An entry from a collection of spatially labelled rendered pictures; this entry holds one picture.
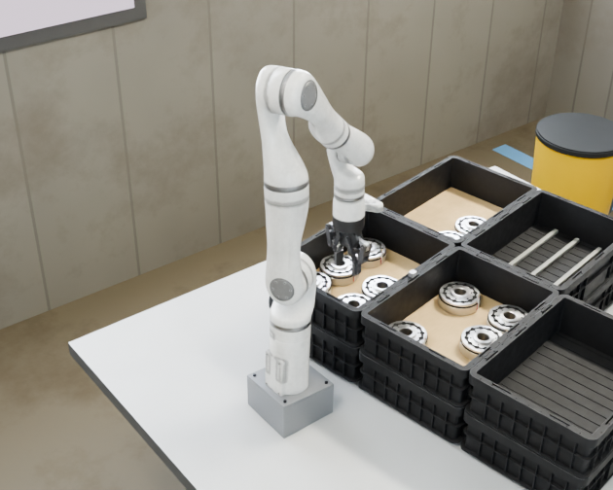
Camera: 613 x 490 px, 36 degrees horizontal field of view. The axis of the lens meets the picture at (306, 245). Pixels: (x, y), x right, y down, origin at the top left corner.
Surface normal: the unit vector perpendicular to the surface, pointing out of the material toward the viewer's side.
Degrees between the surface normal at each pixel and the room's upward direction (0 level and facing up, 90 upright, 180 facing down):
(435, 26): 90
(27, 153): 90
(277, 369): 87
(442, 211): 0
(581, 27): 90
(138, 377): 0
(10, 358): 0
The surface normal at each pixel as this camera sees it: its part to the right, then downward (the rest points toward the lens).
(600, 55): -0.79, 0.33
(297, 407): 0.61, 0.44
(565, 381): 0.01, -0.84
